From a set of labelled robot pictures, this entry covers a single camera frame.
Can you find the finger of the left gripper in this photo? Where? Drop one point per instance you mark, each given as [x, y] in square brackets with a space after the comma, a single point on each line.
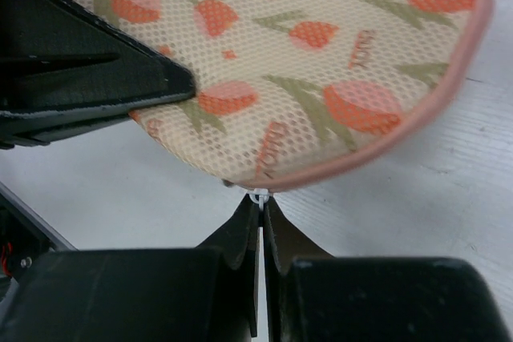
[66, 72]

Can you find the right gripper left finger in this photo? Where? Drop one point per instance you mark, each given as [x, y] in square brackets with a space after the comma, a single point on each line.
[205, 293]

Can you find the aluminium mounting rail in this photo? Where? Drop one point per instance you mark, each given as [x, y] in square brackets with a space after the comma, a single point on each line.
[32, 221]

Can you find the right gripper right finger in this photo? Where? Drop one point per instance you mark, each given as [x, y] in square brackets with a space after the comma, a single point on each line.
[315, 296]

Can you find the white zipper pull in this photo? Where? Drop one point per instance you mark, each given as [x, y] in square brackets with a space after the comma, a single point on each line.
[260, 197]

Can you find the floral mesh laundry bag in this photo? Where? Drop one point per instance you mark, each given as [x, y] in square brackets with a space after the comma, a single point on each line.
[290, 92]

